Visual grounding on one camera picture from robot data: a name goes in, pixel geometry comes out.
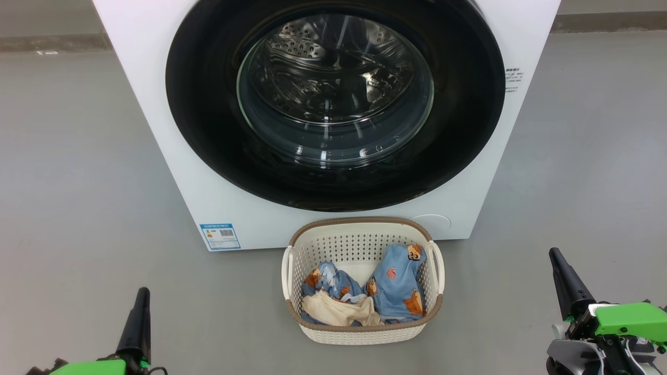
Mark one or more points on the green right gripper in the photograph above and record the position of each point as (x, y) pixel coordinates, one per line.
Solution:
(625, 320)

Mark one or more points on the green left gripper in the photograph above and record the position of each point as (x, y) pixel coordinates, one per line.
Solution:
(99, 369)

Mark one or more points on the blue bear print garment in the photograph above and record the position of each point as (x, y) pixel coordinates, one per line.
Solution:
(398, 284)

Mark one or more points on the blue bear garment cream lining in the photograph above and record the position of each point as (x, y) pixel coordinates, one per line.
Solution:
(333, 312)

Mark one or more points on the black round glass washer door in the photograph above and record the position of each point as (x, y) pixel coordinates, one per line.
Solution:
(208, 130)

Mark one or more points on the white front-load washing machine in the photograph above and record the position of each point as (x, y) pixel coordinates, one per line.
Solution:
(167, 182)

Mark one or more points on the steel washing machine drum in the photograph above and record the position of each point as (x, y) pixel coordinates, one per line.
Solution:
(307, 47)

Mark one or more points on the blue energy label sticker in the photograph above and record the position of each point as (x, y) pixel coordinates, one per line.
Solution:
(220, 237)

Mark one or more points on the round white filter cover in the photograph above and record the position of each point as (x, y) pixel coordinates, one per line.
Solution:
(432, 226)

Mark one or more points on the cream laundry basket brown rim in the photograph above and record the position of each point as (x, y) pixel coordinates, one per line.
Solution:
(359, 245)

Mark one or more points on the printed text label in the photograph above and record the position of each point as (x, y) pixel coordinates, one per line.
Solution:
(514, 79)

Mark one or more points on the grey skirting board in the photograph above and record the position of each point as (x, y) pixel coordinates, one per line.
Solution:
(52, 42)

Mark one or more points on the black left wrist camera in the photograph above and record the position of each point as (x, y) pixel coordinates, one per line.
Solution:
(44, 369)

